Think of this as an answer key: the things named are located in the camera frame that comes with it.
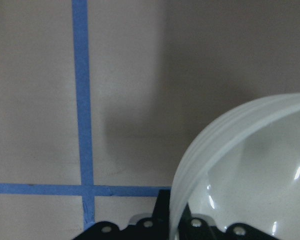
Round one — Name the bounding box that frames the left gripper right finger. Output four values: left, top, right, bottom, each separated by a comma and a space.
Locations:
176, 205, 275, 240

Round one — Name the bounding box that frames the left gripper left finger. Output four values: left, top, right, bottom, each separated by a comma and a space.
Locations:
75, 190, 171, 240

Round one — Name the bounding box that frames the white bowl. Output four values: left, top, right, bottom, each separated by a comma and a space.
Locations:
169, 93, 300, 240

